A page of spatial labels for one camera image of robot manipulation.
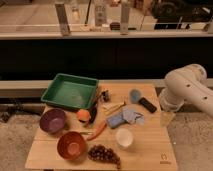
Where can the white cup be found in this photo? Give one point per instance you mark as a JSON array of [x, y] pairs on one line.
[[124, 138]]

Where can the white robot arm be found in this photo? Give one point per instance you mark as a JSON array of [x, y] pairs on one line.
[[187, 84]]

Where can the purple bowl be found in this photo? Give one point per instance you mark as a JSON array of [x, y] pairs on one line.
[[52, 120]]

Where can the orange bowl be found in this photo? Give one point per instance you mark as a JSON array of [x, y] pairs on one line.
[[71, 145]]

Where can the small dark object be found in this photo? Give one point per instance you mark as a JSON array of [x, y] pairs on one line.
[[106, 96]]

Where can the pale yellow utensil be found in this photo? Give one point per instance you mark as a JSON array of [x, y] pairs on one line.
[[111, 107]]

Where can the dark eggplant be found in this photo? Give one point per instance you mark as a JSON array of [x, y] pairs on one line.
[[93, 112]]

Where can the blue grey cloth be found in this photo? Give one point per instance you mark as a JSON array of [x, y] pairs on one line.
[[126, 116]]

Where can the orange round fruit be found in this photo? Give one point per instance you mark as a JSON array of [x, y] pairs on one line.
[[83, 115]]

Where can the green plastic tray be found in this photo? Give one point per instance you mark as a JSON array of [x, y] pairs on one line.
[[70, 91]]

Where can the dark grape bunch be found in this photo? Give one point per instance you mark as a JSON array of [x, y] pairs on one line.
[[102, 154]]

